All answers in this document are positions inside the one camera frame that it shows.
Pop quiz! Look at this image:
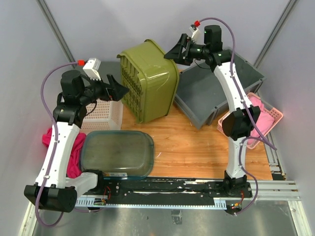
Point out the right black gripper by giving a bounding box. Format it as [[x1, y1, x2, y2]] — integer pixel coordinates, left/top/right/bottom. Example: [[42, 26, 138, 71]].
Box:
[[165, 34, 209, 66]]

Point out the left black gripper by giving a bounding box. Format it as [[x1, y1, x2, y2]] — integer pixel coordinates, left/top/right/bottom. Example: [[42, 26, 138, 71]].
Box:
[[79, 73, 129, 106]]

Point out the dark grey plastic tray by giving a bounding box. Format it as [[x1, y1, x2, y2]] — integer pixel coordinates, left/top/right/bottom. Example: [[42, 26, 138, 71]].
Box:
[[98, 61, 122, 84]]

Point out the white perforated plastic basket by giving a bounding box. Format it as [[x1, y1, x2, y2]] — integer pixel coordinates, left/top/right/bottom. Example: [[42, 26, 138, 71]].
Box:
[[80, 99, 124, 134]]

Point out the olive green plastic basin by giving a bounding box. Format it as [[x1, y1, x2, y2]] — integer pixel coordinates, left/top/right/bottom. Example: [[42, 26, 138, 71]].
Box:
[[117, 39, 179, 123]]

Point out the grey plastic bin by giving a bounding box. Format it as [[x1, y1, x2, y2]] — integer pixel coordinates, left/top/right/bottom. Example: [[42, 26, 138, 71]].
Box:
[[174, 54, 266, 129]]

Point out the translucent blue plastic tub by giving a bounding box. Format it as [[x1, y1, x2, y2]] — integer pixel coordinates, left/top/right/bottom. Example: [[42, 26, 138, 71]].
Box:
[[80, 130, 155, 180]]

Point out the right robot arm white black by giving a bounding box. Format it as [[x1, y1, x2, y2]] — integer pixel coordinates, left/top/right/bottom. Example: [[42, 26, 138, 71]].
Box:
[[164, 23, 260, 197]]

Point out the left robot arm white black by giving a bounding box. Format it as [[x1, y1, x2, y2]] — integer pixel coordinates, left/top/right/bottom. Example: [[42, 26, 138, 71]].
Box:
[[24, 70, 129, 212]]

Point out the magenta cloth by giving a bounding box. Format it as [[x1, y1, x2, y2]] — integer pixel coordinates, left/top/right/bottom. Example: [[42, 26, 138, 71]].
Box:
[[42, 128, 87, 178]]

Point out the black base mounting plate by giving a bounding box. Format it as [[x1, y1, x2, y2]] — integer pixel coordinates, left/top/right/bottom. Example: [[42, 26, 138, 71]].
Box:
[[76, 177, 252, 209]]

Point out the pink folded cloth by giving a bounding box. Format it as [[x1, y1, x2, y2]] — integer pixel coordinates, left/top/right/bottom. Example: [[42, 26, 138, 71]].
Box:
[[247, 95, 274, 148]]

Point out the pink plastic basket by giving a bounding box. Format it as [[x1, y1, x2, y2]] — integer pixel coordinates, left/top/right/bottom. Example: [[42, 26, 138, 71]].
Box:
[[217, 92, 283, 149]]

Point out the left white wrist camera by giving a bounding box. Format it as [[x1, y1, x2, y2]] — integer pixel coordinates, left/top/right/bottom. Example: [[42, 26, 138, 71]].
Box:
[[77, 58, 102, 81]]

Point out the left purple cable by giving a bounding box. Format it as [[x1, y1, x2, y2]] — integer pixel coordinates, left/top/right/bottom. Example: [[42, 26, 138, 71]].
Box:
[[34, 61, 104, 227]]

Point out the aluminium frame rail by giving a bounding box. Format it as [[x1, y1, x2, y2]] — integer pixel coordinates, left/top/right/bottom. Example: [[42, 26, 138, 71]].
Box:
[[31, 176, 301, 210]]

